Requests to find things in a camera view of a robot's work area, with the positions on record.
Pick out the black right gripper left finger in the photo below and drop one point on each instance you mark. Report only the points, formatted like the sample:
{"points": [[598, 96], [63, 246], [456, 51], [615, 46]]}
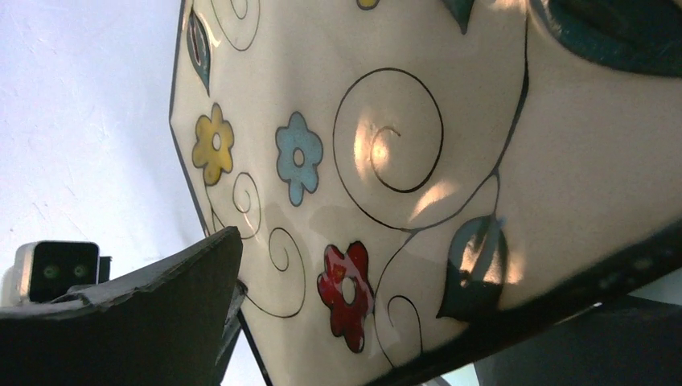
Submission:
{"points": [[173, 322]]}

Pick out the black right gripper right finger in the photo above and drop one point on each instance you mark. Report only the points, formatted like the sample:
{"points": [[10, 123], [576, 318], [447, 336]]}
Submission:
{"points": [[629, 341]]}

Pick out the square floral ceramic plate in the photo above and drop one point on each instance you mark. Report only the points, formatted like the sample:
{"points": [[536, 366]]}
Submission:
{"points": [[419, 184]]}

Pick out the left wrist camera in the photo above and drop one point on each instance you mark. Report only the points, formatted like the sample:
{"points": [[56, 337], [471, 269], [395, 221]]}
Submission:
{"points": [[46, 270]]}

